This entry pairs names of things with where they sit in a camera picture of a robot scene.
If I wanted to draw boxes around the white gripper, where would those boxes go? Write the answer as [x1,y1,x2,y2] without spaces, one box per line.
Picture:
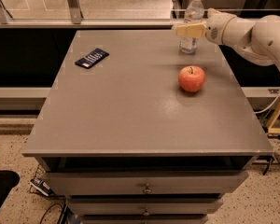
[172,8,237,45]

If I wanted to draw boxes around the clear plastic water bottle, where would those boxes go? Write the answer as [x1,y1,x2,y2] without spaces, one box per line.
[179,0,204,54]

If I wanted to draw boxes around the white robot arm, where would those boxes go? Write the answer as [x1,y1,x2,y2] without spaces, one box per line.
[173,8,280,72]

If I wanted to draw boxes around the red apple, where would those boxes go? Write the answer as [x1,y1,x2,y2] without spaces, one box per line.
[178,65,205,92]

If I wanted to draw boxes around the grey drawer cabinet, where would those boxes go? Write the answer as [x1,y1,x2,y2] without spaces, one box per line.
[23,30,273,224]

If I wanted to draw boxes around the top grey drawer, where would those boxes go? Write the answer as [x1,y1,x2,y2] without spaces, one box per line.
[43,171,248,196]

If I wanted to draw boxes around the grey drawer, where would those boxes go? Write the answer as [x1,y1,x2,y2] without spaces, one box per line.
[67,198,223,216]
[43,171,248,196]

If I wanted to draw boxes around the middle grey drawer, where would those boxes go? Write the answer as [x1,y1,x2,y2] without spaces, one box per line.
[67,198,223,216]

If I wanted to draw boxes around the blue white device on floor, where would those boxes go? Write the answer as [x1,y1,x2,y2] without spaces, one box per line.
[30,177,51,197]

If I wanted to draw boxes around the yellow wooden frame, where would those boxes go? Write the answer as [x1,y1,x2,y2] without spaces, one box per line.
[264,89,280,135]

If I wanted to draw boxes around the black floor cable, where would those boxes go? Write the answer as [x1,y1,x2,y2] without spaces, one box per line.
[38,203,69,224]

